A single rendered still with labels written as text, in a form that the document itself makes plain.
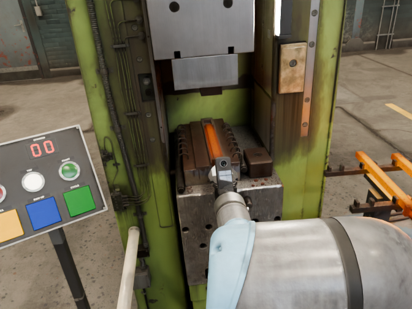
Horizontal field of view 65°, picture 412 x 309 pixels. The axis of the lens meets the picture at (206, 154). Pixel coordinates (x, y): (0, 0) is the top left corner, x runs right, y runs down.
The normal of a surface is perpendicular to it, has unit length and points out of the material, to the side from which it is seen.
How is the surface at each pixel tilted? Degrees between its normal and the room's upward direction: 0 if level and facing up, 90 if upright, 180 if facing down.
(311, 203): 90
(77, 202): 60
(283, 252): 19
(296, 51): 90
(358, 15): 90
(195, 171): 90
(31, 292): 0
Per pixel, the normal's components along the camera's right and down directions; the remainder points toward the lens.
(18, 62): 0.09, 0.47
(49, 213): 0.41, -0.11
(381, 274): 0.25, -0.25
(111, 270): -0.07, -0.88
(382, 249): 0.27, -0.60
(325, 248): -0.05, -0.68
